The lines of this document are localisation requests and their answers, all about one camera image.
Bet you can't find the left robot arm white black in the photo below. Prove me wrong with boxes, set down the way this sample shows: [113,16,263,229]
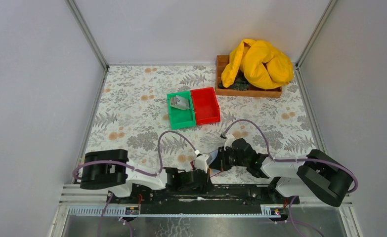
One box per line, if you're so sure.
[75,149,214,198]

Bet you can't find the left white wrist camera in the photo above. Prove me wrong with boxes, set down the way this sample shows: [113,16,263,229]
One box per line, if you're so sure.
[192,150,212,172]

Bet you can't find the dark green item in tray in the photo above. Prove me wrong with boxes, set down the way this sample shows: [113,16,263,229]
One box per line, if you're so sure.
[217,74,251,91]

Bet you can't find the red plastic bin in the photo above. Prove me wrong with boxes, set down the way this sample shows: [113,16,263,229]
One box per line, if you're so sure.
[190,87,221,125]

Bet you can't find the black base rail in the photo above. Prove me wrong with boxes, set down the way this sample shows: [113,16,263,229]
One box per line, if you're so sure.
[111,184,300,215]

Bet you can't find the green plastic bin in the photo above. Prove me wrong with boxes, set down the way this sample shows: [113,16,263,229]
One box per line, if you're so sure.
[167,90,197,130]

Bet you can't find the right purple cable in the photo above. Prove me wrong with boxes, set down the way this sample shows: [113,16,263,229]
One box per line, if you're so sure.
[220,119,359,237]

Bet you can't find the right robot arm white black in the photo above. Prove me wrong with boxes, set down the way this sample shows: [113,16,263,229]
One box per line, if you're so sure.
[210,138,355,207]

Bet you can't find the silver cards in green bin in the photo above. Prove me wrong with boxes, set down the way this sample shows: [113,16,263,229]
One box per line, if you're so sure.
[170,95,190,110]

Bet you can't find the wooden tray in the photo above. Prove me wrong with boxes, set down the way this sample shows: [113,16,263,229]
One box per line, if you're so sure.
[215,55,282,98]

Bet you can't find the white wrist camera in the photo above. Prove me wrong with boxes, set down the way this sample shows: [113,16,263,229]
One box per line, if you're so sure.
[220,133,236,149]
[192,150,212,172]

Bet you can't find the red leather card holder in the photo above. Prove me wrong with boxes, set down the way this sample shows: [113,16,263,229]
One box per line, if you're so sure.
[207,149,221,177]

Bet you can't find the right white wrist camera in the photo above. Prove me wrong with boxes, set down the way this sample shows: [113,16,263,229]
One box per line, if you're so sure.
[220,133,236,149]

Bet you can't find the yellow cloth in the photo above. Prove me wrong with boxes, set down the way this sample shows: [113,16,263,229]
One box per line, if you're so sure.
[221,39,294,90]

